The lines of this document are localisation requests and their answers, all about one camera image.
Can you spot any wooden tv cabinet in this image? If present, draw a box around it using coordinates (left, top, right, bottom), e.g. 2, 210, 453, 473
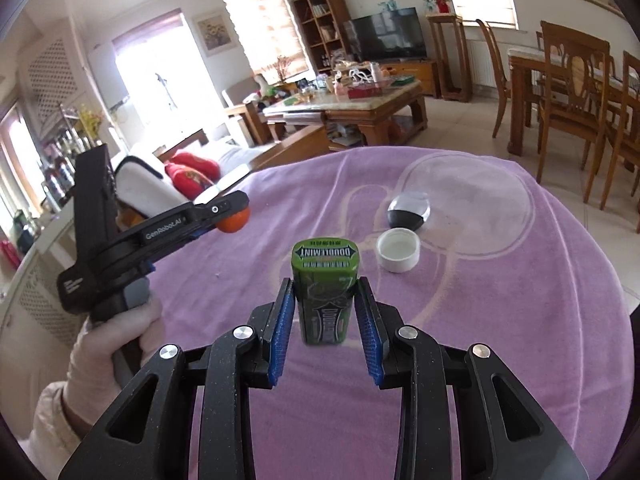
381, 60, 442, 99

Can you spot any wooden dining chair near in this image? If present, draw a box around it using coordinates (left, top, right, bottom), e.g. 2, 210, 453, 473
536, 21, 611, 202

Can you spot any wooden dining chair left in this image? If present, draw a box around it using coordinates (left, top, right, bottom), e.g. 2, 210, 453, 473
475, 18, 511, 139

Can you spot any wooden coffee table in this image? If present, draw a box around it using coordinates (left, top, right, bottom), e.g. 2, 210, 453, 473
264, 82, 428, 146

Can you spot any green Doublemint gum tin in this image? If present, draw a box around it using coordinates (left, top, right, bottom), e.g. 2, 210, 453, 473
291, 237, 360, 346

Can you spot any black flat television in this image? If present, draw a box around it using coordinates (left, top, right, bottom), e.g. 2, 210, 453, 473
344, 8, 427, 62

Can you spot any red cushion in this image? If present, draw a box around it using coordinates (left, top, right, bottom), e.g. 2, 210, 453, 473
164, 151, 221, 200

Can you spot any wooden dining chair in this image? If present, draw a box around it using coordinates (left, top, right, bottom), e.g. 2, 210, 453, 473
600, 51, 639, 210
536, 21, 611, 202
475, 18, 511, 139

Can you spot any wooden dining chair right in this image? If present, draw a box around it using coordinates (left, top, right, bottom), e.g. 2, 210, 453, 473
600, 51, 639, 210

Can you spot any small orange fruit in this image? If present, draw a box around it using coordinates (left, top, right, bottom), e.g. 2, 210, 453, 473
216, 207, 250, 233

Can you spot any white round lid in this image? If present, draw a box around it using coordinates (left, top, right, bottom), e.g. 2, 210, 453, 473
375, 228, 421, 273

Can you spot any wooden dining table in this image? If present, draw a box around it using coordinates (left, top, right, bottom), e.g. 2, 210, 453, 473
508, 46, 639, 156

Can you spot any wooden bookshelf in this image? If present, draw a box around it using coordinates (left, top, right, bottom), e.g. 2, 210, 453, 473
292, 0, 350, 74

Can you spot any tall wooden side stand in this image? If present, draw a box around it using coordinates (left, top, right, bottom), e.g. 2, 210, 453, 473
427, 13, 473, 103

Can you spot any purple tablecloth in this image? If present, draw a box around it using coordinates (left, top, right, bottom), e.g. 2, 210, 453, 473
151, 148, 634, 478

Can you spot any white sofa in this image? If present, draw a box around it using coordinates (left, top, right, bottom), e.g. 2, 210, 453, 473
114, 140, 273, 217

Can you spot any black white round container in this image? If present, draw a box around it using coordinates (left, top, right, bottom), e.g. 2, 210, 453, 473
386, 191, 431, 232

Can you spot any framed flower painting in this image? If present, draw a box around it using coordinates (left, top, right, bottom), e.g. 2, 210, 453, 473
193, 11, 235, 56

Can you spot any left hand white glove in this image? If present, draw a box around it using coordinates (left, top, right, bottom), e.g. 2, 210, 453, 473
62, 295, 165, 436

